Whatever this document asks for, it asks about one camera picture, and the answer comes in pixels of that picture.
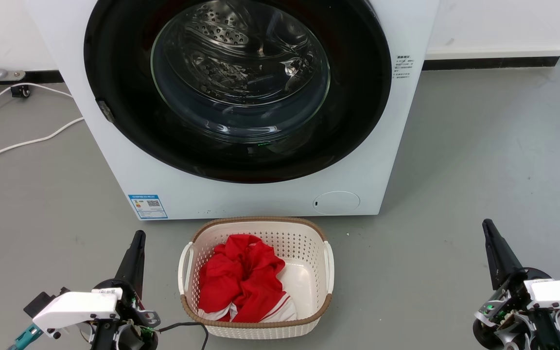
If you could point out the red and white garment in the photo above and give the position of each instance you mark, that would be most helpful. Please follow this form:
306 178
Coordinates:
241 277

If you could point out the small black plug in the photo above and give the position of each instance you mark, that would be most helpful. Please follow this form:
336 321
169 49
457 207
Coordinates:
20 91

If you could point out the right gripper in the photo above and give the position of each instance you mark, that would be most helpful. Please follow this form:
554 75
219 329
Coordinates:
516 284

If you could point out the round white filter cover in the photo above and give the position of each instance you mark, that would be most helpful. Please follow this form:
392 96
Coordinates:
336 202

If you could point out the blue energy label sticker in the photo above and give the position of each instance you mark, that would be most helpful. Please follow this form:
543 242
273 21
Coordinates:
148 207

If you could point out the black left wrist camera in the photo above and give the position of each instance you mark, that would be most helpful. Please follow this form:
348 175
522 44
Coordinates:
37 306

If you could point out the stainless steel washer drum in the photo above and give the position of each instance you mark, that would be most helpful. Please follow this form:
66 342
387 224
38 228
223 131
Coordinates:
221 63

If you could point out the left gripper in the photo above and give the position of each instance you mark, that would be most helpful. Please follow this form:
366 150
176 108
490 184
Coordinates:
131 311

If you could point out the black round washer door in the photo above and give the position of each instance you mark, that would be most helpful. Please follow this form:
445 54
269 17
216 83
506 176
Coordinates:
114 121

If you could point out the white front-load washing machine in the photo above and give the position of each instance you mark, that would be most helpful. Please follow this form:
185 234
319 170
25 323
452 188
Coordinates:
260 199

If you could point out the cream plastic laundry basket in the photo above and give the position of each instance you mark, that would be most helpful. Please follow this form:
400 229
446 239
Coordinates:
304 243

